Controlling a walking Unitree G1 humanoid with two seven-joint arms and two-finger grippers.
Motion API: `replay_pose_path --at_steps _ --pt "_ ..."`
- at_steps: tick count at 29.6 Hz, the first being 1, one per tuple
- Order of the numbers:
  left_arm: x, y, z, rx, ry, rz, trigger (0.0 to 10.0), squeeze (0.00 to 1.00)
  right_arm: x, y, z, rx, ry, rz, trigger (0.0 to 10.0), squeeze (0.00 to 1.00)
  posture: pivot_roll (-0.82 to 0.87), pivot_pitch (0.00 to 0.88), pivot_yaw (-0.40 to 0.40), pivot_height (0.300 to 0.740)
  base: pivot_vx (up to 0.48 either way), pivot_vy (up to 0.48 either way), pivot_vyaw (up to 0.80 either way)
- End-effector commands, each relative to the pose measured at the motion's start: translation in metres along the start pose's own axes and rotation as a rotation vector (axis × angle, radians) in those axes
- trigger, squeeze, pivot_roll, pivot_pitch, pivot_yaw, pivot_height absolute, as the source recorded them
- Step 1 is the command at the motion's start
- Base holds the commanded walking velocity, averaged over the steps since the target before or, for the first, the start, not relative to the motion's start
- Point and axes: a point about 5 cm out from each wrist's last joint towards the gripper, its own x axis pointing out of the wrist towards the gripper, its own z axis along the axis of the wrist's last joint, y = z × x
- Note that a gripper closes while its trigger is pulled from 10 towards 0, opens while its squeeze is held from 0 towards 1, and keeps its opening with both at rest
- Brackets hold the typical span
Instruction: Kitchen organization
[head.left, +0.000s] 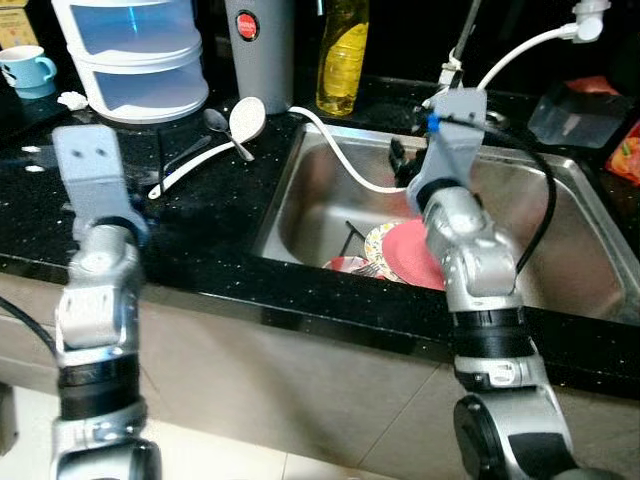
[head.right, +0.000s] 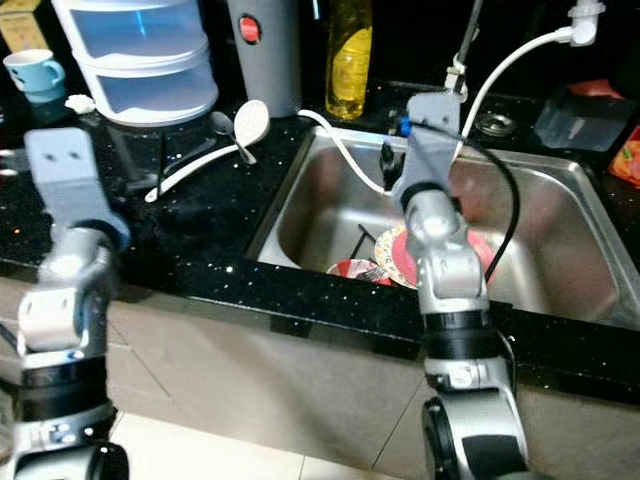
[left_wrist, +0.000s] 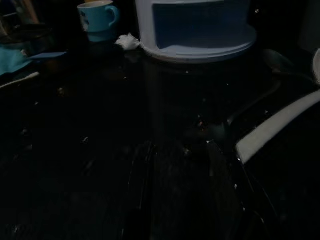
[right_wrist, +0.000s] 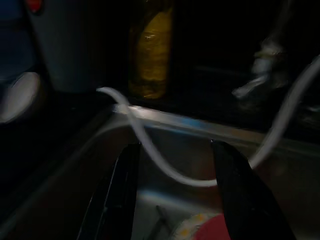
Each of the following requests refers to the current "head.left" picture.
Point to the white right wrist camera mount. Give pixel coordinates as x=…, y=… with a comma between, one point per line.
x=455, y=140

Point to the thin black utensil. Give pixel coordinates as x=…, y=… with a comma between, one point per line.
x=352, y=238

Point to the stainless steel sink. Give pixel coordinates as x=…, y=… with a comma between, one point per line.
x=570, y=240

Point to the pink rimmed patterned plate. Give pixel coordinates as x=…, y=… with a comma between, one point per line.
x=405, y=250

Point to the yellow cardboard box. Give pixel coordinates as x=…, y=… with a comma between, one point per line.
x=15, y=25

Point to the small white crumpled wad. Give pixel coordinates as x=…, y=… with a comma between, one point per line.
x=73, y=100

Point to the yellow dish soap bottle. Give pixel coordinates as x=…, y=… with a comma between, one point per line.
x=342, y=65

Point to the clear plastic container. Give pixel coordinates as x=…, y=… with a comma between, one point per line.
x=580, y=115

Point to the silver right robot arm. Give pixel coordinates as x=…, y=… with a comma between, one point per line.
x=480, y=280

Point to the white plastic ladle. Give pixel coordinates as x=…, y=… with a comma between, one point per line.
x=247, y=118

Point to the light blue mug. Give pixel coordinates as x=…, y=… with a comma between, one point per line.
x=28, y=70

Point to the red white cup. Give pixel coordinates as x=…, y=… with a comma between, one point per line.
x=345, y=266

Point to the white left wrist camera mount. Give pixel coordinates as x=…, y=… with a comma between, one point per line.
x=90, y=170

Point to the metal sink faucet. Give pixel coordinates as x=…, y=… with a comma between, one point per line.
x=458, y=55

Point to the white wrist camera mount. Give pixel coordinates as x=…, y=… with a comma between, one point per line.
x=90, y=170
x=455, y=140

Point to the red peach label bottle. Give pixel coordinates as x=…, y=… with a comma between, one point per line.
x=625, y=155

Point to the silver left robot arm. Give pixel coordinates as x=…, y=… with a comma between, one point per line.
x=95, y=310

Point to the grey canister with red logo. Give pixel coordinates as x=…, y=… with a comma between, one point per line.
x=258, y=60

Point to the round metal countertop fitting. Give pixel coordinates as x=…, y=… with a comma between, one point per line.
x=497, y=118

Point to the white tiered food container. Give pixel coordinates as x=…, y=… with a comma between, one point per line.
x=135, y=70

